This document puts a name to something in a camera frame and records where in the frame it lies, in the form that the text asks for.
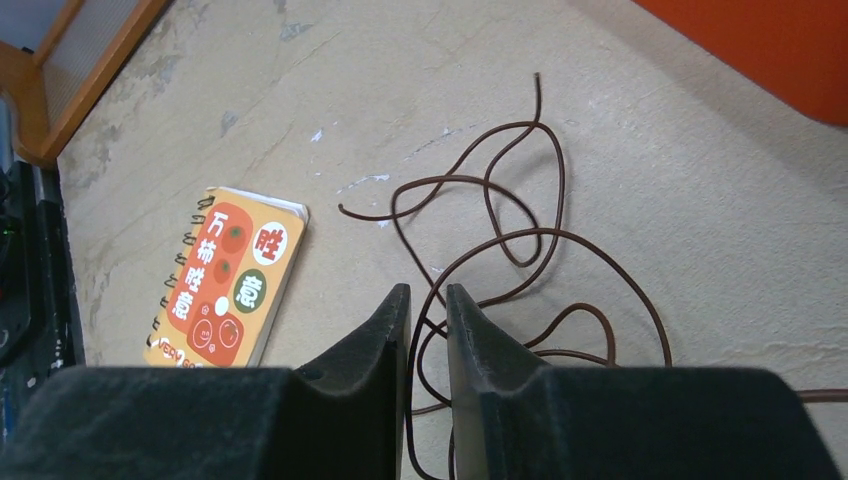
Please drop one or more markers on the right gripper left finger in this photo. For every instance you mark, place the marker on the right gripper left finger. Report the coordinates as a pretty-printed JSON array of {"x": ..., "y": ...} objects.
[{"x": 339, "y": 416}]

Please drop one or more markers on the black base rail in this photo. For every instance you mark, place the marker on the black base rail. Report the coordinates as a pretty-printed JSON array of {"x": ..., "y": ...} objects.
[{"x": 40, "y": 332}]

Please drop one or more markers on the wooden rack shelf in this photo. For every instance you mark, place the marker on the wooden rack shelf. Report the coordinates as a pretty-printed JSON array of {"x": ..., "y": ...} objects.
[{"x": 52, "y": 90}]

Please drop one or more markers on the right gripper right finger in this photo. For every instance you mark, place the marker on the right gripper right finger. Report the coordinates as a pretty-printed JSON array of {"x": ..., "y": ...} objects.
[{"x": 516, "y": 416}]

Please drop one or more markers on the orange plastic bin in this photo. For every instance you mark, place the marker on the orange plastic bin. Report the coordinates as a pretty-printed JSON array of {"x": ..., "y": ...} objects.
[{"x": 795, "y": 50}]

